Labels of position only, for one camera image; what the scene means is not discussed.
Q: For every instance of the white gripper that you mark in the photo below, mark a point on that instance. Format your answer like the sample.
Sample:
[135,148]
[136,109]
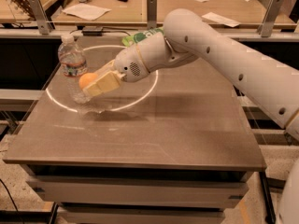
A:
[127,63]

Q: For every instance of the orange fruit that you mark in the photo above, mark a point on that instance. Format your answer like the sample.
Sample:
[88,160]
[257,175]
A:
[86,79]

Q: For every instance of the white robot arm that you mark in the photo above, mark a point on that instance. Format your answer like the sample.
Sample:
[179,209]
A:
[271,85]

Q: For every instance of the clear plastic water bottle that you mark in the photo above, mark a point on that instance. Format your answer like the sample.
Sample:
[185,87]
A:
[74,65]

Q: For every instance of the green snack bag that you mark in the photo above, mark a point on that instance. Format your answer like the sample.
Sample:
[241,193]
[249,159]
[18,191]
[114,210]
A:
[133,39]

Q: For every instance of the black power adapter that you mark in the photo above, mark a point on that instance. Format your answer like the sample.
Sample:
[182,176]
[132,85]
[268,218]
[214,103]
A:
[92,31]

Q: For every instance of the white paper sheet left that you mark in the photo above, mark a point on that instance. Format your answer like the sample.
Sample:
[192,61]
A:
[85,12]

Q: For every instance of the white drawer cabinet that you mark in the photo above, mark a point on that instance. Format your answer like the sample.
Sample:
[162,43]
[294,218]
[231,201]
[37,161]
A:
[109,200]

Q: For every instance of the white paper strip right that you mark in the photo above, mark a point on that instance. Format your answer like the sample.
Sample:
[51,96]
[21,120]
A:
[220,19]

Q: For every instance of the metal bracket left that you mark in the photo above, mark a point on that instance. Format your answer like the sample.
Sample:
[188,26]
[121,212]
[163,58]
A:
[43,24]

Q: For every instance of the metal bracket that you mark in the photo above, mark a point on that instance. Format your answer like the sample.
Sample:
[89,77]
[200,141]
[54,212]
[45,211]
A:
[266,28]
[151,13]
[43,24]

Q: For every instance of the metal bracket middle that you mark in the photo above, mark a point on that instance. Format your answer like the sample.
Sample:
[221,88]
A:
[151,13]

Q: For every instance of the metal bracket right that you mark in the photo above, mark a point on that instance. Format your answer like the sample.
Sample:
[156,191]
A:
[266,28]

